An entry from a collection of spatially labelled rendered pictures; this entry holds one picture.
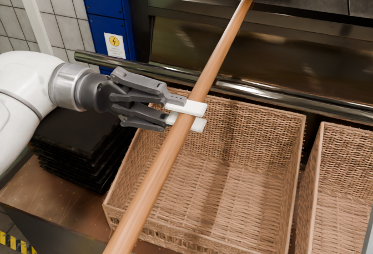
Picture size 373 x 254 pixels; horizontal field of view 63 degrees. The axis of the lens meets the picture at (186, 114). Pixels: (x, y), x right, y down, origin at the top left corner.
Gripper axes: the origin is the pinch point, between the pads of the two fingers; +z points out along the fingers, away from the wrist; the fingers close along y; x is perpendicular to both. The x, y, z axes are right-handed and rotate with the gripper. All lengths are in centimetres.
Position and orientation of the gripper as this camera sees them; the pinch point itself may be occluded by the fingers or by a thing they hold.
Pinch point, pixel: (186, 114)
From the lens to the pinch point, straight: 55.4
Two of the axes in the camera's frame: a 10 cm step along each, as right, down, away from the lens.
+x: -3.3, 6.4, -6.9
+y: 0.0, 7.3, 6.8
